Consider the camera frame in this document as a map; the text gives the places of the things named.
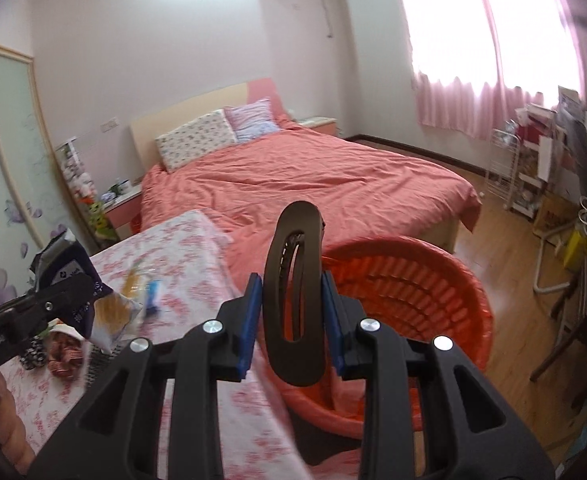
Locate white floral pillow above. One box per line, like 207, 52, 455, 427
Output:
154, 109, 239, 173

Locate brown paper bag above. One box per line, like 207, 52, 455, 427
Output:
532, 194, 577, 236

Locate white paper bag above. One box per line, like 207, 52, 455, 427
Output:
537, 137, 554, 181

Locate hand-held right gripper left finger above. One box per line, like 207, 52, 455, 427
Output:
26, 272, 265, 480

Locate white metal tube frame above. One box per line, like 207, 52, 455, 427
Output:
533, 230, 574, 293

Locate pink curtains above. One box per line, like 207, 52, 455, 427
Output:
388, 0, 587, 141

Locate white wire rack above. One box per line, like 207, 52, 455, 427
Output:
486, 127, 521, 201

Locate bed with coral duvet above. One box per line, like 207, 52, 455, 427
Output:
138, 110, 483, 281

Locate orange plastic basket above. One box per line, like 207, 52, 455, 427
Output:
278, 235, 494, 441

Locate dark brown hair claw clip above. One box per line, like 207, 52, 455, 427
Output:
262, 201, 328, 387

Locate white plush toy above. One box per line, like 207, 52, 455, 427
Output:
70, 172, 97, 202

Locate wardrobe with frosted sliding doors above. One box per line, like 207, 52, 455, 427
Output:
0, 40, 101, 321

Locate pink floral tablecloth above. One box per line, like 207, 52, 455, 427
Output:
0, 209, 369, 480

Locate person's left hand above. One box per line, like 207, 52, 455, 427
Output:
0, 371, 38, 471

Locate yellow green plush toy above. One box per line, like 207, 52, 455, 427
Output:
86, 200, 110, 241

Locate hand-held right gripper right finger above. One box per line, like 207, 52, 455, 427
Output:
322, 270, 557, 480

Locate beige and pink headboard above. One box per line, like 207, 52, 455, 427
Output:
129, 78, 286, 173

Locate dark purple snack packet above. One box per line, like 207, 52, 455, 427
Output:
27, 227, 111, 341

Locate black dotted cloth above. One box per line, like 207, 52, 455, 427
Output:
20, 340, 49, 372

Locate pink striped pillow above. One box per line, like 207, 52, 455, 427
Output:
223, 97, 281, 143

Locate grey chair back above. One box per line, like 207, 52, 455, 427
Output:
568, 120, 587, 206

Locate small blue packet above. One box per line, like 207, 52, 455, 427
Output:
143, 279, 163, 317

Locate clear wafer snack packet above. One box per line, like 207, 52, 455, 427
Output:
90, 287, 146, 356

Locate pink nightstand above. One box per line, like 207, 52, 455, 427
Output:
296, 116, 339, 137
100, 182, 144, 241

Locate white trolley shelf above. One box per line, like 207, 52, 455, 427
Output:
506, 135, 554, 218

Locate boxed toy display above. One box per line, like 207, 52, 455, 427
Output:
56, 137, 81, 177

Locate dark wooden chair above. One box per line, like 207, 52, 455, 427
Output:
531, 260, 587, 381

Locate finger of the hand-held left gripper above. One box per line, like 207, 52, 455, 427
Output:
7, 275, 98, 342

